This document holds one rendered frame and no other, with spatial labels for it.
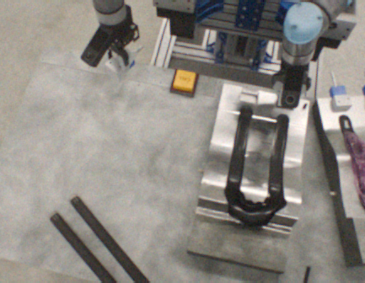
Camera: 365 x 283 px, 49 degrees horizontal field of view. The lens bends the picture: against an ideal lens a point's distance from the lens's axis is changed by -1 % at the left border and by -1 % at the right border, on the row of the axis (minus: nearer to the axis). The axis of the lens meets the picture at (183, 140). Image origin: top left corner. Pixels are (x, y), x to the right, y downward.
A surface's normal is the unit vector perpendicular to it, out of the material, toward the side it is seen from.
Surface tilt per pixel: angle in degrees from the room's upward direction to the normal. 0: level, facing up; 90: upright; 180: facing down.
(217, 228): 0
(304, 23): 11
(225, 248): 0
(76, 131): 0
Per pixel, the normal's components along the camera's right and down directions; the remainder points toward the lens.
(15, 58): 0.00, -0.39
